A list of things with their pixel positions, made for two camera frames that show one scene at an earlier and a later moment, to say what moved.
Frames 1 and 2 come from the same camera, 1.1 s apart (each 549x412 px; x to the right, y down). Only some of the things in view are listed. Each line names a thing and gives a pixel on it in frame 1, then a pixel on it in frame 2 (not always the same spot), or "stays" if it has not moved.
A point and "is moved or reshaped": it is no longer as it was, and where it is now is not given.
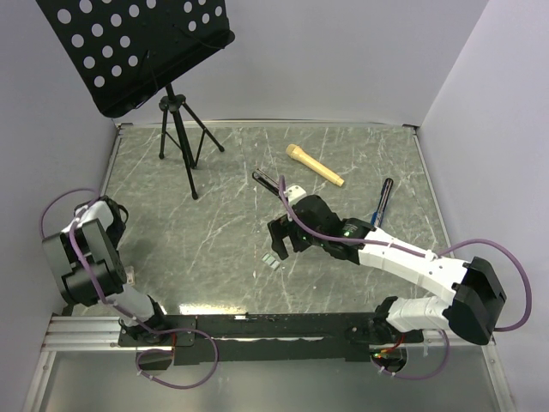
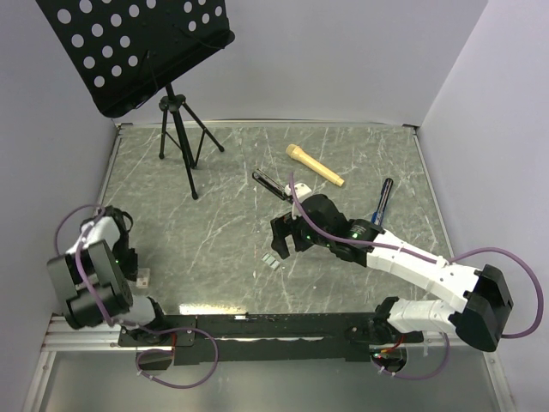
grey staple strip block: (270, 260) stays
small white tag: (129, 271) is moved or reshaped
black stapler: (266, 180) stays
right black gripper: (281, 228) stays
